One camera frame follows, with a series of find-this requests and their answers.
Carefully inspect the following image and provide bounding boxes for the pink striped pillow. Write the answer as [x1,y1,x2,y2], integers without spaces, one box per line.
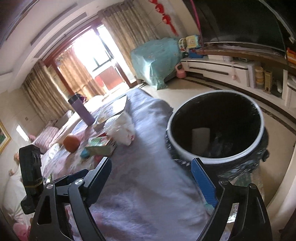
[33,126,59,153]

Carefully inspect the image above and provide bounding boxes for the black television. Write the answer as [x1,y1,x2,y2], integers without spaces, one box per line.
[183,0,292,54]

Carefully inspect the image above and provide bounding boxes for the yellow model building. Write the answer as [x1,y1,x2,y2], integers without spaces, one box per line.
[264,70,273,93]

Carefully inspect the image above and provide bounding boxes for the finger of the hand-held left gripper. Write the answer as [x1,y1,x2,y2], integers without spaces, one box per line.
[44,169,89,188]

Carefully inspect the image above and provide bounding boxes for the stack of books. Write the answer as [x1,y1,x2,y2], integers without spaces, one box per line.
[92,96,129,130]

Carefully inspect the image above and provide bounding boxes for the teal covered furniture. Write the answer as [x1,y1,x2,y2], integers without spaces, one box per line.
[130,38,183,90]

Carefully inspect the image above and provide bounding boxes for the gold framed picture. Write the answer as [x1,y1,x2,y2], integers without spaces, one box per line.
[0,120,11,153]

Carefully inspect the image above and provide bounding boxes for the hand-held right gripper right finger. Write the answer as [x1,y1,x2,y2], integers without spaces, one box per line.
[191,158,273,241]

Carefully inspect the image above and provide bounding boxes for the white bin with black liner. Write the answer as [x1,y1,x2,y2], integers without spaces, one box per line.
[165,90,270,183]

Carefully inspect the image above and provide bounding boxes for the beige patterned curtain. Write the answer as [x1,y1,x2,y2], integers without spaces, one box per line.
[98,0,160,79]
[21,60,72,123]
[57,46,97,98]

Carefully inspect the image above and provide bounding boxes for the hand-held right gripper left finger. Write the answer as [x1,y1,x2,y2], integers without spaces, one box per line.
[29,156,112,241]

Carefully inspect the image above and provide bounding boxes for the yellow lidded jars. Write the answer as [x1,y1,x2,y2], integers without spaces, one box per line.
[254,66,264,85]

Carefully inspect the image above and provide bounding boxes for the orange toy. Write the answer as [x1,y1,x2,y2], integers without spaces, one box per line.
[286,47,296,63]

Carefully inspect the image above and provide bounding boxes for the red hanging decoration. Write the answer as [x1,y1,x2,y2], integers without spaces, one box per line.
[149,0,179,36]

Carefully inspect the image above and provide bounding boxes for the pile of colourful toys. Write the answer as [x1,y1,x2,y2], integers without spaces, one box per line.
[178,35,206,58]

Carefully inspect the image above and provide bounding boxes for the light sofa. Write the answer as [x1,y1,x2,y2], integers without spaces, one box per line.
[0,109,81,232]

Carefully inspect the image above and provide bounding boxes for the white plastic bag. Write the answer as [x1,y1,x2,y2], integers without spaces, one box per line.
[103,112,136,146]

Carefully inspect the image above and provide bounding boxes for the white television cabinet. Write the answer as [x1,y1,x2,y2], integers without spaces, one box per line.
[180,43,296,112]

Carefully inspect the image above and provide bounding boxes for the purple water bottle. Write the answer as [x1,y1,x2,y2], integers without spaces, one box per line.
[68,94,96,124]

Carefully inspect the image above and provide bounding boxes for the pink kettlebell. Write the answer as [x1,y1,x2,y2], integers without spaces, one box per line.
[174,64,186,79]

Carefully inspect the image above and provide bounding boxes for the green tissue pack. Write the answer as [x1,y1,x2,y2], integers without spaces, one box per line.
[84,137,117,156]

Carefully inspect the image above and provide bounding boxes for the orange fruit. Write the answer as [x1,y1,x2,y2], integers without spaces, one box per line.
[63,135,80,153]

